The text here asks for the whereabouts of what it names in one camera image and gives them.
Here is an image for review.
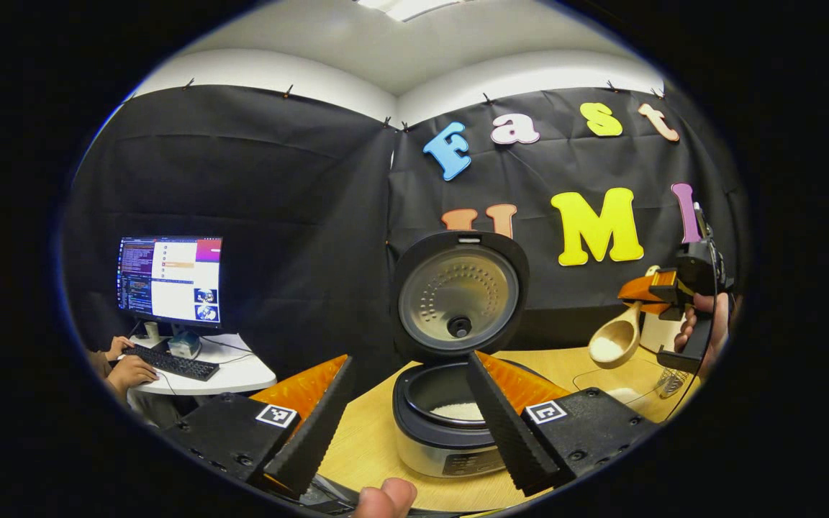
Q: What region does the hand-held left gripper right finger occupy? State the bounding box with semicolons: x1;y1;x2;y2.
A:
466;351;658;497

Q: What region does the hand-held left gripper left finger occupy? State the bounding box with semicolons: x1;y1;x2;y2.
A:
159;354;358;501

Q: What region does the wooden spoon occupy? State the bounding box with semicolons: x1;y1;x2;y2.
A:
589;266;663;370

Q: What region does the clear wire chopstick holder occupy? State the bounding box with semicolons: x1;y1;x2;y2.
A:
656;367;692;400

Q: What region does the clear container of rice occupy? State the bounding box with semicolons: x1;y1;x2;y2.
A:
571;356;674;405

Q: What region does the black and silver rice cooker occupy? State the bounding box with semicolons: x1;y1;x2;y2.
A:
389;230;556;479

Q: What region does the white toaster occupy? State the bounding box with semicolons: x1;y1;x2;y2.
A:
638;309;685;355

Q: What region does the white side table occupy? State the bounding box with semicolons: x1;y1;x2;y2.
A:
127;332;277;396

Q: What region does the small teal box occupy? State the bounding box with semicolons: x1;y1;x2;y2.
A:
168;331;203;359

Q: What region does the black keyboard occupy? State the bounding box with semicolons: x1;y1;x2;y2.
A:
123;344;221;382

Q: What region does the computer monitor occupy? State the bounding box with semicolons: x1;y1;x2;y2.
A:
117;236;224;330

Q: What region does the black backdrop cloth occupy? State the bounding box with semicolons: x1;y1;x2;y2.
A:
62;83;750;382

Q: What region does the ceiling light panel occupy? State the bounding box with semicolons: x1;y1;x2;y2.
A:
353;0;458;22

